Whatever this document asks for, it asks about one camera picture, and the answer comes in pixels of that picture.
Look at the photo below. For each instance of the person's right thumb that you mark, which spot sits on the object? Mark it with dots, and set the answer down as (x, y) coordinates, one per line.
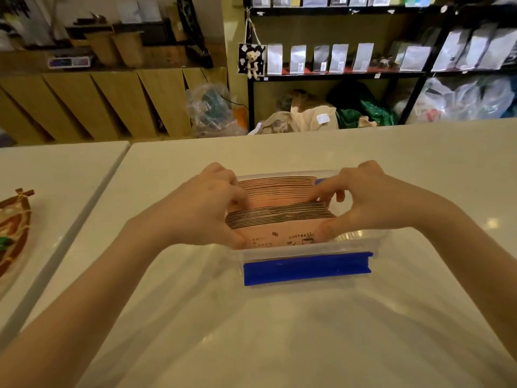
(331, 228)

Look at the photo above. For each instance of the person's left hand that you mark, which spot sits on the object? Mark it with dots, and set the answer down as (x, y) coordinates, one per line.
(190, 214)

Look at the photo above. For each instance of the row of silver pouches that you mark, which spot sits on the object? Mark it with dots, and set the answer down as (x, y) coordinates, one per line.
(338, 58)

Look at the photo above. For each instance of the pile of clear plastic bags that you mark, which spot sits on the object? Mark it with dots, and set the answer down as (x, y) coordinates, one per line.
(460, 100)

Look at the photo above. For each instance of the white plush bear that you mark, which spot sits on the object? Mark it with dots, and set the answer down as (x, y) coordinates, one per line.
(252, 64)

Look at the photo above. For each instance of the digital scale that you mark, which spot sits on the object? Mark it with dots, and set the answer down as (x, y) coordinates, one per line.
(68, 62)

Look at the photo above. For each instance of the wooden slatted counter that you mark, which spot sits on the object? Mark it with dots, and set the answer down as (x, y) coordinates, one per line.
(109, 100)

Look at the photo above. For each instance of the black plastic bag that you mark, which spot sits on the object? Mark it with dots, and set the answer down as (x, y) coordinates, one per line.
(349, 92)

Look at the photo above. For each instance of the black metal shelf rack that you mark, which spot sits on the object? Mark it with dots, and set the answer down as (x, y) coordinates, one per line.
(335, 76)

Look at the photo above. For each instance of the clear container with blue latches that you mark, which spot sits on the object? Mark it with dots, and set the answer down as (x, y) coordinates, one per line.
(307, 268)

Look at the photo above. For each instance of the clear plastic bag with items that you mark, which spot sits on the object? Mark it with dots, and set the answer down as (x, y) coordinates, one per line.
(214, 113)

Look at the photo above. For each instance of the stack of pink printed packets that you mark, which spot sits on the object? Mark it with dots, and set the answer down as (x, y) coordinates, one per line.
(278, 210)

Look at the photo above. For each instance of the beige cloth bag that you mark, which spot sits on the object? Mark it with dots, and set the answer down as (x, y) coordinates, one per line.
(299, 119)

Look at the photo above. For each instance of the person's right hand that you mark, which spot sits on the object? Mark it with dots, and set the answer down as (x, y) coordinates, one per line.
(375, 202)

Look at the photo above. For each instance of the person's left thumb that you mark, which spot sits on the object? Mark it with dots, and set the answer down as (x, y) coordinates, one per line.
(236, 239)

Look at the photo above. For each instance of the green plastic bag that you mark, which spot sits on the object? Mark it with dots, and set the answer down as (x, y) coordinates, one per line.
(375, 115)

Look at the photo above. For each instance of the person's left forearm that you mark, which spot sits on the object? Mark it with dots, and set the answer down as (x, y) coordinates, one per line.
(80, 307)

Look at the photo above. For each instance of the person's right forearm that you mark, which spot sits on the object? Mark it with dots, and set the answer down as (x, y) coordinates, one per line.
(468, 246)

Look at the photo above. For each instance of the brown woven tray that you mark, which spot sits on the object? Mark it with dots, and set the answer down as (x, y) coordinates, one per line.
(14, 230)

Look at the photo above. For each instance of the black white patterned tote bag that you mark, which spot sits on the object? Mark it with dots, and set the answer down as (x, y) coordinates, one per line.
(244, 56)

